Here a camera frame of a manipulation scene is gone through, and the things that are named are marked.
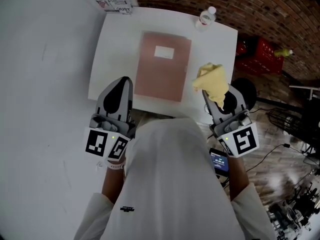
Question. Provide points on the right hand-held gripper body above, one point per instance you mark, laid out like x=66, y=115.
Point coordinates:
x=242, y=136

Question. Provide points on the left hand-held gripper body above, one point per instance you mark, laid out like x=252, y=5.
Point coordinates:
x=100, y=139

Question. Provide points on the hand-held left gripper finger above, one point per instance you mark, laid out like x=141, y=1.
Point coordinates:
x=103, y=101
x=125, y=104

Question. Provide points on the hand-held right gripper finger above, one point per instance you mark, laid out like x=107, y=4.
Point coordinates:
x=213, y=111
x=237, y=101

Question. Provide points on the yellow cloth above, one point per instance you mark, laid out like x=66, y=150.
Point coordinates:
x=212, y=81

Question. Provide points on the person's left forearm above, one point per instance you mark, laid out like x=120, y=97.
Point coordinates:
x=112, y=184

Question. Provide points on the person's right forearm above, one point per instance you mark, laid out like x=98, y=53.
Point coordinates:
x=237, y=179

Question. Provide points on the black round stool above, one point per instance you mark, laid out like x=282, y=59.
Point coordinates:
x=247, y=91

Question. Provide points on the white wristwatch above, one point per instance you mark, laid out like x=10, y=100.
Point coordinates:
x=115, y=165

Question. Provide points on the black phone with lit screen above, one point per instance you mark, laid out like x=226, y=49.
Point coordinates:
x=220, y=162

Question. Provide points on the red plastic crate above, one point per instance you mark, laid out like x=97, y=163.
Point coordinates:
x=262, y=61

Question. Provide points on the white table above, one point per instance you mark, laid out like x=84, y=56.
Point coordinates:
x=117, y=46

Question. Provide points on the green drink bottle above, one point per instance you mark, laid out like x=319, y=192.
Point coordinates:
x=282, y=52

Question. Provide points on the white metal rack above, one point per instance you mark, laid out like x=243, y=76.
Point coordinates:
x=305, y=87

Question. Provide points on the person's white shirt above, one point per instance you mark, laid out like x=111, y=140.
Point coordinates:
x=162, y=171

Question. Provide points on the black metal equipment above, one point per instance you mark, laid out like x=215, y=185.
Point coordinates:
x=295, y=204

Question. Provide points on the clear plastic water bottle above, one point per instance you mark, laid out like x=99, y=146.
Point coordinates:
x=205, y=19

